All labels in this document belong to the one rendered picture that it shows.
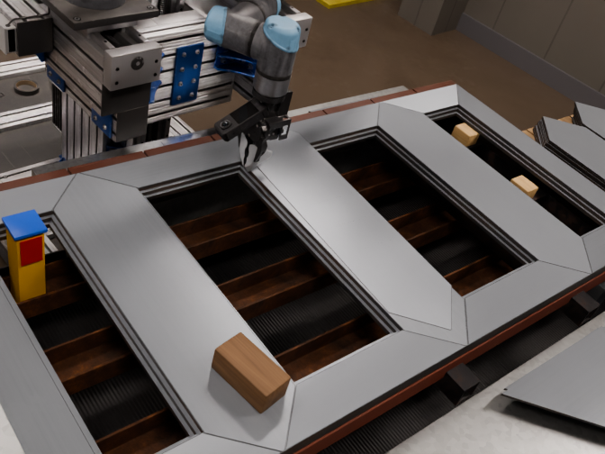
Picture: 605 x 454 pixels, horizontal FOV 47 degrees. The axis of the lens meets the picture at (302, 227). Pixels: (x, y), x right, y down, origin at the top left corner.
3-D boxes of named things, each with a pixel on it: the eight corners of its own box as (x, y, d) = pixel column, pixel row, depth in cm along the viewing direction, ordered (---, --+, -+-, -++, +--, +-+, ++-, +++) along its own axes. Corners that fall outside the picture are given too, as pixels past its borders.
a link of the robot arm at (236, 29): (221, 27, 151) (267, 44, 150) (198, 46, 142) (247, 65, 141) (227, -8, 146) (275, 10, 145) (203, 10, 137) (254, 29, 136)
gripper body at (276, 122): (286, 141, 156) (298, 95, 148) (256, 149, 151) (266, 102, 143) (267, 122, 160) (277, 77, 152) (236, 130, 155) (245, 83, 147)
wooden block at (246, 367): (285, 394, 116) (292, 376, 112) (260, 414, 112) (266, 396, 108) (236, 349, 120) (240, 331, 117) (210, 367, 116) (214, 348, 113)
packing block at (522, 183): (532, 198, 189) (538, 187, 187) (521, 203, 187) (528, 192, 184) (516, 186, 193) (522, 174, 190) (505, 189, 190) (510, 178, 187)
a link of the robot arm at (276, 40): (270, 7, 141) (309, 22, 140) (260, 56, 148) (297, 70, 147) (255, 21, 135) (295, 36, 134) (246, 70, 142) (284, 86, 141)
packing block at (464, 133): (475, 144, 205) (481, 132, 202) (465, 148, 202) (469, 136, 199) (461, 132, 208) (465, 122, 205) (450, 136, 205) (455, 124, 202)
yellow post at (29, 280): (46, 304, 139) (44, 233, 126) (21, 313, 136) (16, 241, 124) (35, 287, 141) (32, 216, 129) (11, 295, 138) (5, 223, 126)
